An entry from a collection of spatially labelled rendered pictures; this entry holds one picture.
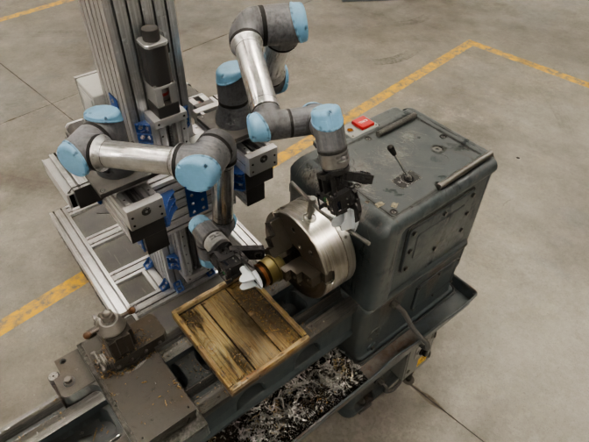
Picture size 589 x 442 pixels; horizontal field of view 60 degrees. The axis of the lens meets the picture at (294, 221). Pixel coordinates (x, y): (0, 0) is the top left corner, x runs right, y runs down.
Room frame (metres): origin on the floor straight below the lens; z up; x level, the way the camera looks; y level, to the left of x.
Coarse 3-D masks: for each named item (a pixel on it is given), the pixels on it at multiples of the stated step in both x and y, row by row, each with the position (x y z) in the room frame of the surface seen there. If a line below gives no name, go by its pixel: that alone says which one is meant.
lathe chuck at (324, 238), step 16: (288, 208) 1.16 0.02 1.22; (304, 208) 1.15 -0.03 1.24; (288, 224) 1.12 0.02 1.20; (304, 224) 1.08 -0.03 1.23; (320, 224) 1.09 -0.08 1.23; (304, 240) 1.06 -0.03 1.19; (320, 240) 1.04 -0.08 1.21; (336, 240) 1.06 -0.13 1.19; (304, 256) 1.06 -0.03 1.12; (320, 256) 1.00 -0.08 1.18; (336, 256) 1.02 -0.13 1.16; (336, 272) 1.00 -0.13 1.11; (304, 288) 1.05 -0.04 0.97; (320, 288) 0.99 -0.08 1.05
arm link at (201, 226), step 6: (198, 216) 1.23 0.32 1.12; (204, 216) 1.24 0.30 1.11; (192, 222) 1.21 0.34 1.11; (198, 222) 1.20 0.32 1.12; (204, 222) 1.20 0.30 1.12; (210, 222) 1.21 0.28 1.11; (192, 228) 1.19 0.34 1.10; (198, 228) 1.18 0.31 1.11; (204, 228) 1.17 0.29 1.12; (210, 228) 1.17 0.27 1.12; (216, 228) 1.18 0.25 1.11; (198, 234) 1.16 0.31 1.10; (204, 234) 1.15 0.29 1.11; (198, 240) 1.16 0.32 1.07; (204, 240) 1.13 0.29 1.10; (198, 246) 1.17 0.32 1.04
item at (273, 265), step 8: (256, 264) 1.03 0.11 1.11; (264, 264) 1.02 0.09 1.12; (272, 264) 1.02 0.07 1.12; (280, 264) 1.04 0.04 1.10; (264, 272) 1.00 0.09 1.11; (272, 272) 1.00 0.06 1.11; (280, 272) 1.01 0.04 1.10; (264, 280) 0.98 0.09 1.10; (272, 280) 0.99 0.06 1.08; (280, 280) 1.01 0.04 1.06
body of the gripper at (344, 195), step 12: (348, 168) 1.02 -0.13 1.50; (324, 180) 0.99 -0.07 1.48; (336, 180) 1.01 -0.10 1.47; (324, 192) 0.99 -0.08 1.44; (336, 192) 0.99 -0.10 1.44; (348, 192) 0.99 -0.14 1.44; (324, 204) 0.99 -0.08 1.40; (336, 204) 0.97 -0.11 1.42; (348, 204) 0.98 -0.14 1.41; (336, 216) 0.95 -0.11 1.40
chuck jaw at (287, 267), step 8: (288, 264) 1.04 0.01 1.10; (296, 264) 1.03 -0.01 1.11; (304, 264) 1.03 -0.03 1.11; (288, 272) 1.01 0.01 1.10; (296, 272) 1.00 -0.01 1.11; (304, 272) 1.00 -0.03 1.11; (312, 272) 1.00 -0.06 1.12; (320, 272) 0.99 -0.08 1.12; (288, 280) 1.00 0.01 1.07; (296, 280) 0.99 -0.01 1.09; (304, 280) 0.99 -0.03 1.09; (312, 280) 0.97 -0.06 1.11; (320, 280) 0.99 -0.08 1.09; (328, 280) 0.99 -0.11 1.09
